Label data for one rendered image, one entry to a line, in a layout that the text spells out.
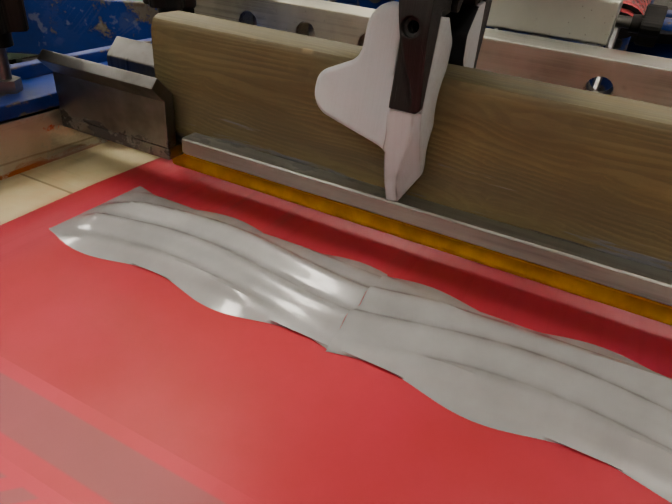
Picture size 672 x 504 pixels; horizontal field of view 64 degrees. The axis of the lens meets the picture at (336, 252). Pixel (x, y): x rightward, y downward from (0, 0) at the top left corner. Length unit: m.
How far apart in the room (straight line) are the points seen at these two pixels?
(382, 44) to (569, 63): 0.26
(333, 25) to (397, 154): 0.31
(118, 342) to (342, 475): 0.11
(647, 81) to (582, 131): 0.24
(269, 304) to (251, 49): 0.14
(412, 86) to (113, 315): 0.17
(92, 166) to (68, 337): 0.18
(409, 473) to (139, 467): 0.09
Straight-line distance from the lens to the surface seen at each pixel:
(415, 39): 0.24
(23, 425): 0.23
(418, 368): 0.24
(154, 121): 0.36
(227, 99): 0.34
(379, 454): 0.21
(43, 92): 0.43
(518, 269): 0.31
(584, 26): 0.55
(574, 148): 0.27
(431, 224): 0.28
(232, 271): 0.28
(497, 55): 0.51
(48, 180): 0.41
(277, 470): 0.20
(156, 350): 0.25
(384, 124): 0.26
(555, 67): 0.50
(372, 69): 0.27
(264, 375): 0.23
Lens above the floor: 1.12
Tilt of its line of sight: 32 degrees down
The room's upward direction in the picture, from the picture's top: 6 degrees clockwise
